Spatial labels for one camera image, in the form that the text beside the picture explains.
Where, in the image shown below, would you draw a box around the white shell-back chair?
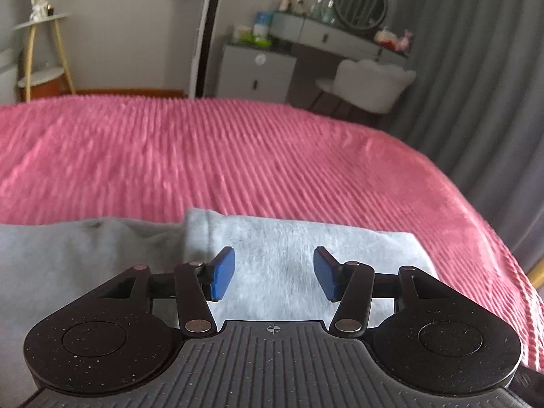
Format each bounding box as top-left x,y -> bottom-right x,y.
312,58 -> 417,120

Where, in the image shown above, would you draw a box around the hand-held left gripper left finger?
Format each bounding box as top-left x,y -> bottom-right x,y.
91,246 -> 236,337

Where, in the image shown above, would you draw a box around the pink plush toy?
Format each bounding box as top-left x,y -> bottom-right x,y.
395,30 -> 414,56

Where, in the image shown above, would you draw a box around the pink ribbed blanket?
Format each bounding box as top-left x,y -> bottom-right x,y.
0,96 -> 544,370

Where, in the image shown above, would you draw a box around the yellow-legged tiered side table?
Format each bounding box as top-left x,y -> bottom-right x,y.
13,13 -> 77,103

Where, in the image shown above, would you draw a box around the red white toy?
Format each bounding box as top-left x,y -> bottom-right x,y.
374,28 -> 398,49

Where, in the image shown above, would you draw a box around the grey curtain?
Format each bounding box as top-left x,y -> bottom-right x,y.
382,0 -> 544,264

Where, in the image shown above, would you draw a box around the grey pants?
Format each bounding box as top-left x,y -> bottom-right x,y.
0,208 -> 440,396

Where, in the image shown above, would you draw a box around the grey vanity desk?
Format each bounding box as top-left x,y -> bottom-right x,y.
270,11 -> 409,69

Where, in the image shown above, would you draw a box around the grey white cabinet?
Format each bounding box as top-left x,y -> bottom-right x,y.
215,42 -> 298,105

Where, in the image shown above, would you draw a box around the round vanity mirror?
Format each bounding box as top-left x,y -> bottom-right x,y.
333,0 -> 389,30

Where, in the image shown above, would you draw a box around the white blue canister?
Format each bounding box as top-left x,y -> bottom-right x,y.
253,11 -> 273,39

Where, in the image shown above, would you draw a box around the white round stool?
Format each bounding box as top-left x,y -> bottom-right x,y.
0,49 -> 20,105

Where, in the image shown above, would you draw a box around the orange round box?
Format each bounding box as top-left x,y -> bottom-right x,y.
32,79 -> 69,98

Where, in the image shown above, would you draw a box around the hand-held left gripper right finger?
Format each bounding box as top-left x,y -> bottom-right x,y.
313,246 -> 457,337

